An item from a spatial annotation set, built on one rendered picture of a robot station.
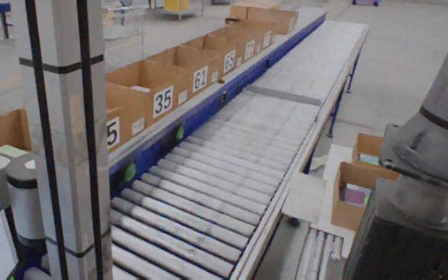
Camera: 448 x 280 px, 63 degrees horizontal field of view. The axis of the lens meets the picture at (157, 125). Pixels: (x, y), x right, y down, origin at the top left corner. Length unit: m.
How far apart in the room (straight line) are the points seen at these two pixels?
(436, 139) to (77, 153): 0.72
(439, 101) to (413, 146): 0.10
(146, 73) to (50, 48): 1.72
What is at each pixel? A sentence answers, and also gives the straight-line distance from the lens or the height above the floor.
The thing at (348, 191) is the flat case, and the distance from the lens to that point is 1.52.
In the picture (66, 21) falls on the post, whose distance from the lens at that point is 0.21.
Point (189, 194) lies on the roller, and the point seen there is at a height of 0.74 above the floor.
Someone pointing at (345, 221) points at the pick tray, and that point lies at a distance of 1.38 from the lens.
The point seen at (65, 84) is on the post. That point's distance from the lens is 0.22.
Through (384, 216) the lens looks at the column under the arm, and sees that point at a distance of 0.92.
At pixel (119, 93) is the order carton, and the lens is 1.54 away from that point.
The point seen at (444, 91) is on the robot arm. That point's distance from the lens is 0.84.
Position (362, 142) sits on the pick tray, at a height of 0.81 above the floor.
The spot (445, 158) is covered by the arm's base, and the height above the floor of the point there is 1.24.
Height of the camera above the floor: 1.57
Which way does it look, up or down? 26 degrees down
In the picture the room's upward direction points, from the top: 2 degrees clockwise
